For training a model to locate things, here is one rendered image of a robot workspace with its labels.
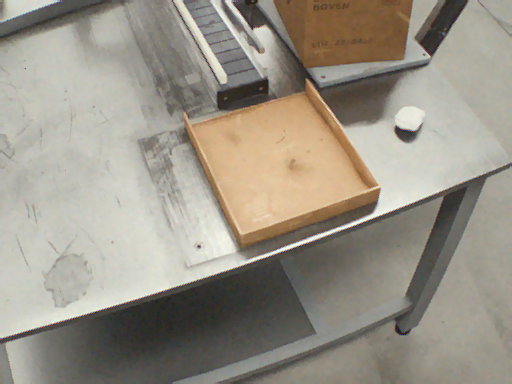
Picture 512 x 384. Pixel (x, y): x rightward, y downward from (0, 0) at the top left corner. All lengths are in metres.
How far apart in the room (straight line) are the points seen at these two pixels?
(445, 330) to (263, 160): 1.02
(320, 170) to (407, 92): 0.31
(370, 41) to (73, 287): 0.78
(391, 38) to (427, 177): 0.33
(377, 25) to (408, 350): 1.03
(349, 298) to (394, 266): 0.20
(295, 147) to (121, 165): 0.33
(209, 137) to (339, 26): 0.35
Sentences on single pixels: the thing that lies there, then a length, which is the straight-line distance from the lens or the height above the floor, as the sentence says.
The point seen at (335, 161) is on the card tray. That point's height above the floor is 0.83.
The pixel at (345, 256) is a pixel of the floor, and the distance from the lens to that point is 2.02.
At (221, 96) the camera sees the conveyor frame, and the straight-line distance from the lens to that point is 1.22.
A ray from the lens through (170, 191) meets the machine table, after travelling 1.11.
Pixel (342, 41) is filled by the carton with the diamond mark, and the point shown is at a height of 0.92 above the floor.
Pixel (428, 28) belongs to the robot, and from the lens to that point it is 1.95.
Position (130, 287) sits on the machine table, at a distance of 1.01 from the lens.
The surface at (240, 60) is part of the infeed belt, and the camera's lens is 1.27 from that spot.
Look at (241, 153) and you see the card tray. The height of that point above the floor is 0.83.
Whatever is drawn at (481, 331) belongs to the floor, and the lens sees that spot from 1.99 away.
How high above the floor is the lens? 1.69
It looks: 52 degrees down
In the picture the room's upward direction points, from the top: straight up
